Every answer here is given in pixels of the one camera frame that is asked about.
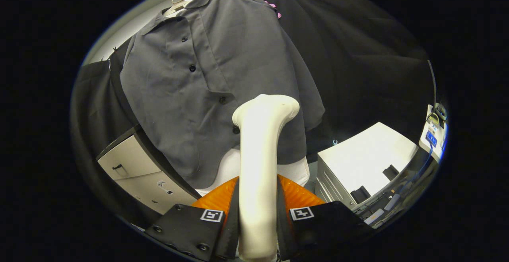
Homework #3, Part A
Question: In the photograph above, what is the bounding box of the grey drawer cabinet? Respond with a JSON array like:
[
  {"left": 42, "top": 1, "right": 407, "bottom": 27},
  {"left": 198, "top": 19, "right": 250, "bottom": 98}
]
[{"left": 97, "top": 125, "right": 201, "bottom": 215}]

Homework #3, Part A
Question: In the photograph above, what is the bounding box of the white garment steamer head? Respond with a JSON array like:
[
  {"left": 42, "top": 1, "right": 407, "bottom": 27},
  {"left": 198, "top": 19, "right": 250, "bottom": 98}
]
[{"left": 232, "top": 94, "right": 300, "bottom": 262}]

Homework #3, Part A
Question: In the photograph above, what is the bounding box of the grey sleeveless button shirt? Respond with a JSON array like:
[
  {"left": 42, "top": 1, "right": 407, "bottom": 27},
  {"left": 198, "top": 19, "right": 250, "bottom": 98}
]
[{"left": 120, "top": 0, "right": 326, "bottom": 189}]

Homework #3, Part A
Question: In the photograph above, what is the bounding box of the black backdrop cloth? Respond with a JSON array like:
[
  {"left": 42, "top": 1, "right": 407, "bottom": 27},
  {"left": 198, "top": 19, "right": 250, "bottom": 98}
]
[{"left": 71, "top": 0, "right": 436, "bottom": 231}]

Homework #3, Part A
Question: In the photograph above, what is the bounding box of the blue plug with cable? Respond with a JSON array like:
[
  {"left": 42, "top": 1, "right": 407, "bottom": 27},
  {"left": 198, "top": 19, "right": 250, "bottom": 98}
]
[{"left": 398, "top": 131, "right": 439, "bottom": 189}]

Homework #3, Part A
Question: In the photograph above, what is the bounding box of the white power strip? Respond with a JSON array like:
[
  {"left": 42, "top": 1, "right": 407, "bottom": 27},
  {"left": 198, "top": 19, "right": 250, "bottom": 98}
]
[{"left": 419, "top": 104, "right": 448, "bottom": 163}]

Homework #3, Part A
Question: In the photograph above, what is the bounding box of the black cable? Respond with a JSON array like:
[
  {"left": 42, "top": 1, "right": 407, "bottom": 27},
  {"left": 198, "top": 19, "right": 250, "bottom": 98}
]
[{"left": 427, "top": 59, "right": 439, "bottom": 107}]

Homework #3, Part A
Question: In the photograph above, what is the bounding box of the white mannequin torso stand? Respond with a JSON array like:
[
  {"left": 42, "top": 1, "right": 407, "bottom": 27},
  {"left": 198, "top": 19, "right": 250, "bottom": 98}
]
[{"left": 163, "top": 0, "right": 310, "bottom": 197}]

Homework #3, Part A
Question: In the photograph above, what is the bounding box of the white cabinet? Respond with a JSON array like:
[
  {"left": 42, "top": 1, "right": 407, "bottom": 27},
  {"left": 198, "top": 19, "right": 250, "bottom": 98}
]
[{"left": 316, "top": 122, "right": 420, "bottom": 210}]

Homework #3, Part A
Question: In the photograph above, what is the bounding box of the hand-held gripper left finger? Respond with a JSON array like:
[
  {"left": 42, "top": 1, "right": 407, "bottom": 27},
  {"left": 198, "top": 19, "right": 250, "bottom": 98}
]
[{"left": 145, "top": 176, "right": 240, "bottom": 262}]

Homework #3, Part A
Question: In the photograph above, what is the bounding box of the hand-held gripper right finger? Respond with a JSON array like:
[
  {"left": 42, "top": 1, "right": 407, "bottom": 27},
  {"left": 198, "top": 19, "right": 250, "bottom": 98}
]
[{"left": 277, "top": 174, "right": 375, "bottom": 262}]

